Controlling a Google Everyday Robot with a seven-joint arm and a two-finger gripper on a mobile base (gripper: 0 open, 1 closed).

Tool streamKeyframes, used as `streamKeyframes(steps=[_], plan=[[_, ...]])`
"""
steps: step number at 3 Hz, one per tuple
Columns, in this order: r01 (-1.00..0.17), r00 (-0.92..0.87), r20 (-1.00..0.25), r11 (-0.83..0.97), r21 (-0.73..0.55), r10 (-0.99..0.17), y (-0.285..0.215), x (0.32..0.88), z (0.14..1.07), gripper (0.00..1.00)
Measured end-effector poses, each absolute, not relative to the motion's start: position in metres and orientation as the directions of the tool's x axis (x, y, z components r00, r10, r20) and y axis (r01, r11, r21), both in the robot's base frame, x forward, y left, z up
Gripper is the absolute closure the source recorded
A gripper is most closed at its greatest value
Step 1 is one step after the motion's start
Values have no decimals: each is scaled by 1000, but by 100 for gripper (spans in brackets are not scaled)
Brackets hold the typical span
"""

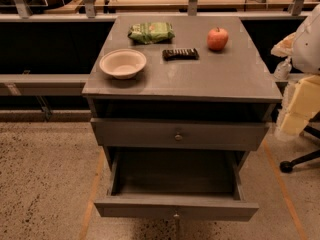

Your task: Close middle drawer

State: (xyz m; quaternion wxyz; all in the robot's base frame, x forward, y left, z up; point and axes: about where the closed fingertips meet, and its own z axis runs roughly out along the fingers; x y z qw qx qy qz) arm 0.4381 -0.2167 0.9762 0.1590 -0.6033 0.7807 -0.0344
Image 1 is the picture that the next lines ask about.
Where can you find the black office chair base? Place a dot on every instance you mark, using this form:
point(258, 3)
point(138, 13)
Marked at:
point(287, 166)

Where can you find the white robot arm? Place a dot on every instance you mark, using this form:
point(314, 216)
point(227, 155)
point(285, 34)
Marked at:
point(303, 46)

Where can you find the red apple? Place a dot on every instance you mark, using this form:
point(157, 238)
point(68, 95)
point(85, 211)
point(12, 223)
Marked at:
point(217, 39)

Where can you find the grey top drawer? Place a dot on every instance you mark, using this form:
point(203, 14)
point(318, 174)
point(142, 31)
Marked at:
point(178, 134)

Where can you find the grey drawer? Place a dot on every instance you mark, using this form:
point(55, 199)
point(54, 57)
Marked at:
point(178, 134)
point(176, 184)

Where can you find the clear sanitizer bottle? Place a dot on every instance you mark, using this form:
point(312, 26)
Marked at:
point(283, 69)

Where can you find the grey wooden drawer cabinet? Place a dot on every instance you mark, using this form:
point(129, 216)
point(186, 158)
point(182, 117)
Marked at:
point(231, 85)

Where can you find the dark chocolate bar wrapper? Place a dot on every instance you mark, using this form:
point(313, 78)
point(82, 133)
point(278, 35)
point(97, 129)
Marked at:
point(180, 54)

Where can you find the tan robot gripper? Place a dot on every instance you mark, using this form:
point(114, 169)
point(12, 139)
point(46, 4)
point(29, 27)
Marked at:
point(308, 49)

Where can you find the green chip bag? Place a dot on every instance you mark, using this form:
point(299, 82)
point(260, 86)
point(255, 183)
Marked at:
point(151, 32)

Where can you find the white paper bowl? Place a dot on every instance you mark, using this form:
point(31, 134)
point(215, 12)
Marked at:
point(122, 63)

